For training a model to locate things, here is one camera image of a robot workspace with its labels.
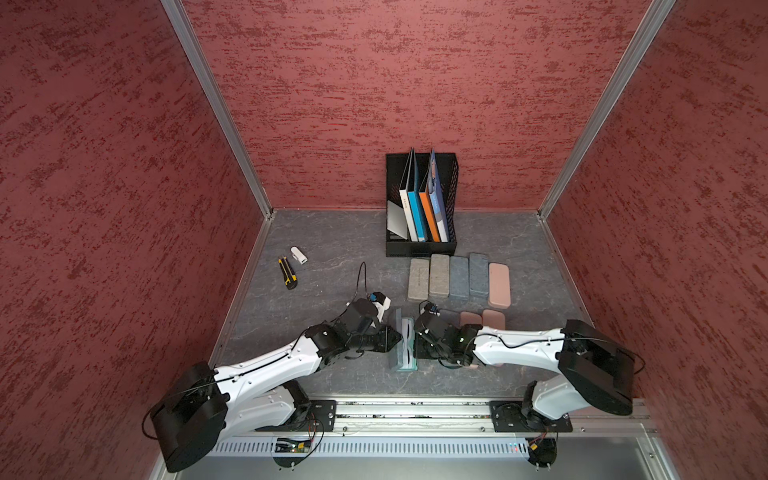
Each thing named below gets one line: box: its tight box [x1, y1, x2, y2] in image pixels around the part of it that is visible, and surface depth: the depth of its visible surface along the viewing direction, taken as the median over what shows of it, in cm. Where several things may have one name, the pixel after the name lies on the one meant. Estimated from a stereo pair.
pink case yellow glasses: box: [482, 309, 506, 330], surface depth 92 cm
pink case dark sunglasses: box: [459, 311, 483, 327], surface depth 91 cm
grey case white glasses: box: [389, 308, 418, 373], surface depth 83 cm
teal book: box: [407, 150, 428, 242], surface depth 93 cm
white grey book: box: [387, 188, 418, 242], surface depth 98 cm
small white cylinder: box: [290, 246, 308, 265], surface depth 105 cm
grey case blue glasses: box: [469, 252, 489, 303], surface depth 99 cm
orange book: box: [419, 184, 441, 243], surface depth 92 cm
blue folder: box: [427, 149, 450, 243], surface depth 94 cm
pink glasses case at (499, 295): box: [488, 262, 511, 309], surface depth 99 cm
